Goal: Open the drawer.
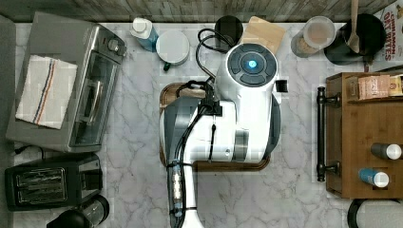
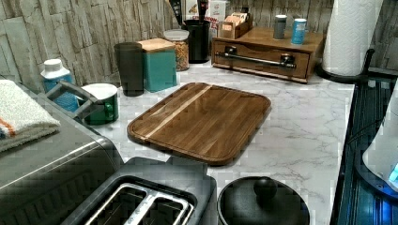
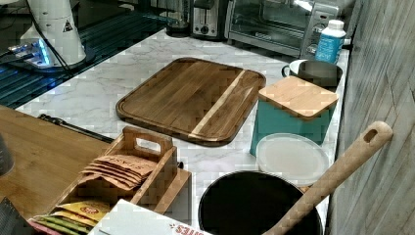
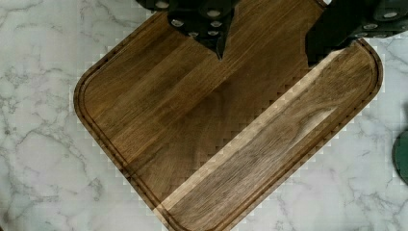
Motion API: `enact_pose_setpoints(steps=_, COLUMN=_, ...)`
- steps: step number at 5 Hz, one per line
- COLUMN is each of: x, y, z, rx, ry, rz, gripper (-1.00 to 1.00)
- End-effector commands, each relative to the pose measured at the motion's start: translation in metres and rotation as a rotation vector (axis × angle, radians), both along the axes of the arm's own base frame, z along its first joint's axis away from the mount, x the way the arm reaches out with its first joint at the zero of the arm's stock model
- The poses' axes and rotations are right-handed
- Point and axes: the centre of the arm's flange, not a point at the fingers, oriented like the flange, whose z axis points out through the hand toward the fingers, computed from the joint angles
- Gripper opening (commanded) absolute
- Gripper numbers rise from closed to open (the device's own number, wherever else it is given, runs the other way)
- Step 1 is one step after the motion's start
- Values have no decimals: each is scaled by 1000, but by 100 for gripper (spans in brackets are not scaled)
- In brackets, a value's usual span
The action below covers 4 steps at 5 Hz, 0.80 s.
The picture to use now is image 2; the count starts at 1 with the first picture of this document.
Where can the teal canister wooden lid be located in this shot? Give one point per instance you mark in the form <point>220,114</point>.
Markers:
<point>159,58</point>

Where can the black paper towel holder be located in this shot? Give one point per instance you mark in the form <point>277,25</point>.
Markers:
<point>367,73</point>

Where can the black pot lid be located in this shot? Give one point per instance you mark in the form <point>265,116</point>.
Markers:
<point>260,200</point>

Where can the dark tall tumbler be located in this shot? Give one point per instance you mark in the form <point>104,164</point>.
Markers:
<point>129,60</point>

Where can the black utensil holder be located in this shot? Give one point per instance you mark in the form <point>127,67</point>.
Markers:
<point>198,40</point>

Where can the green mug white lid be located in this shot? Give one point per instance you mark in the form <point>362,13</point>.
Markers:
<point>106,94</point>

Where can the wooden cutting board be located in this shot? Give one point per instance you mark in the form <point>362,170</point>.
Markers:
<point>206,122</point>

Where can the white paper towel roll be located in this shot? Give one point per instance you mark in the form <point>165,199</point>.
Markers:
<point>350,32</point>

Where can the wooden drawer cabinet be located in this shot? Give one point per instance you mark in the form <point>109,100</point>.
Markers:
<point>259,43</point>

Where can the dark metal drawer handle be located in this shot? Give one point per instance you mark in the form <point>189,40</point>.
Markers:
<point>286,61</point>

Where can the stainless toaster oven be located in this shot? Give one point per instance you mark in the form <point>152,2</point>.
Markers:
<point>43,181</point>

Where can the folded white striped towel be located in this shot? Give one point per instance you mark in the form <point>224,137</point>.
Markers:
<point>22,119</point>

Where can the blue spice shaker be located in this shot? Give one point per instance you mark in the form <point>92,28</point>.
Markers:
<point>298,31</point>

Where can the black two-slot toaster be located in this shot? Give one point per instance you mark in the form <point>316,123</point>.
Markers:
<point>150,192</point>

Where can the red white box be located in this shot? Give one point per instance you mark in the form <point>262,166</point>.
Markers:
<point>215,13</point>

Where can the blue bottle white cap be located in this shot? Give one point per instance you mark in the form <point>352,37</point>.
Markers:
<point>52,74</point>

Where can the glass cereal jar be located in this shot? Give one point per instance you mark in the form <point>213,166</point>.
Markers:
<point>180,38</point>

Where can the wooden tea bag box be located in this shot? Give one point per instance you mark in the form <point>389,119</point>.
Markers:
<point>235,25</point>

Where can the grey spice shaker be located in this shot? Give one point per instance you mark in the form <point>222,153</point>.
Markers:
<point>279,26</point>

